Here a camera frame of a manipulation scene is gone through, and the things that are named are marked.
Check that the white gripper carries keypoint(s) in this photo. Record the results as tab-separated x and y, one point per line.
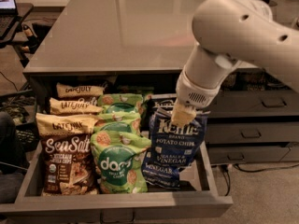
193	91

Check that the blue kettle chip bag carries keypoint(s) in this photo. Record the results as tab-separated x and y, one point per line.
163	176
163	101
174	146

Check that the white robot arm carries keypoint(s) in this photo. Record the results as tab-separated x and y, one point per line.
227	33

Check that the middle green Dang chip bag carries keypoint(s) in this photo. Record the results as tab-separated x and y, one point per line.
118	121

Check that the green dang chip bag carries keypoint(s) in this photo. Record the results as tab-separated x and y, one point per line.
120	102
118	156
118	121

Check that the rear green Dang chip bag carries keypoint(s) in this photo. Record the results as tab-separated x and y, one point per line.
120	102

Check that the front green Dang chip bag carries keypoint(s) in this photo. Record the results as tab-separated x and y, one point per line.
118	156

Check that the middle Late July chip bag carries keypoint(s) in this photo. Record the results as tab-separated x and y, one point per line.
72	107

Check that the late july chip bag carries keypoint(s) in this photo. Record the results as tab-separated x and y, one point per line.
84	90
72	107
67	155

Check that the rear Late July chip bag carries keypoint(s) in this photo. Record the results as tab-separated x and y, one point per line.
84	90

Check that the front Late July chip bag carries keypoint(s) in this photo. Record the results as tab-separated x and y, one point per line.
67	155

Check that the open grey top drawer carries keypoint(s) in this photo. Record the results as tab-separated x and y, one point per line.
196	197

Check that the black plastic crate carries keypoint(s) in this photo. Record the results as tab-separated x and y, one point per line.
22	106

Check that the dark side table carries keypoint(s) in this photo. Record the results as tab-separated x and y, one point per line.
24	10

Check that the laptop computer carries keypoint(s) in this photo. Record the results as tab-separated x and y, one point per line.
8	15

